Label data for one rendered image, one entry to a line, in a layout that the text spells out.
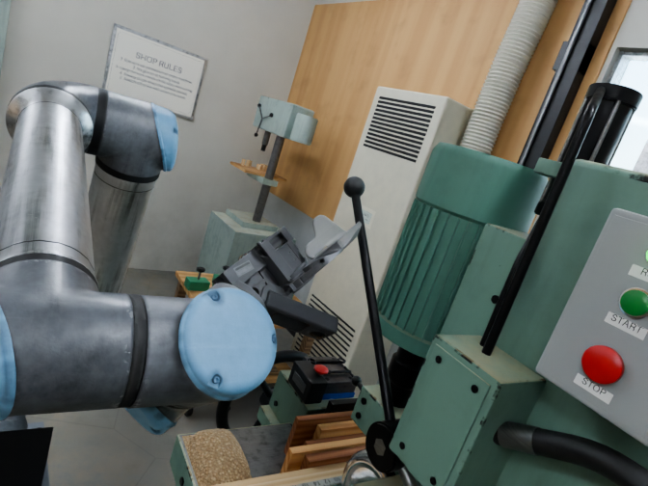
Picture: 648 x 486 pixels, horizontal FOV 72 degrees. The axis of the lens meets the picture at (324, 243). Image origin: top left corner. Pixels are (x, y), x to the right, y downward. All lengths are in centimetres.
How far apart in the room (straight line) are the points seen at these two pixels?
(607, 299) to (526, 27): 197
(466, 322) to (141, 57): 315
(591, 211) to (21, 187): 57
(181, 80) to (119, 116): 275
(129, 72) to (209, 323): 319
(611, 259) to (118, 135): 73
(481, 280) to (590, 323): 21
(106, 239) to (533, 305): 77
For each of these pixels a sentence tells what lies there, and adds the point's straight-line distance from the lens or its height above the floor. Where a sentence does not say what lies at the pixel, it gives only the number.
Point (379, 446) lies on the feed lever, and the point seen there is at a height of 112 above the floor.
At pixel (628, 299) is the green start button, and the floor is 142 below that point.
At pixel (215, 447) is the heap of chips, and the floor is 94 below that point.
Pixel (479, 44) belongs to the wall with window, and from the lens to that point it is 265.
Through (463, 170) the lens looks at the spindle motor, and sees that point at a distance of 65.
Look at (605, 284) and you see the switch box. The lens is 43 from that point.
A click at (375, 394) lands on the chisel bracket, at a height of 107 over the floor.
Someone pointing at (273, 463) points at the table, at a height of 90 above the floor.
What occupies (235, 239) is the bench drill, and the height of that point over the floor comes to 65.
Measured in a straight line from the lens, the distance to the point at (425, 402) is 52.
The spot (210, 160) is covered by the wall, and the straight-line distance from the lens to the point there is 376.
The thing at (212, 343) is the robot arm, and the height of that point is 128.
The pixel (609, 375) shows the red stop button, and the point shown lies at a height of 136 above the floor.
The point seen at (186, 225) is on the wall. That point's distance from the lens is 385.
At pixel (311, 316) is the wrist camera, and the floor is 123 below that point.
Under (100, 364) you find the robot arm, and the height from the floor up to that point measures 126.
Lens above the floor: 146
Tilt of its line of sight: 13 degrees down
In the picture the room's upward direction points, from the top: 18 degrees clockwise
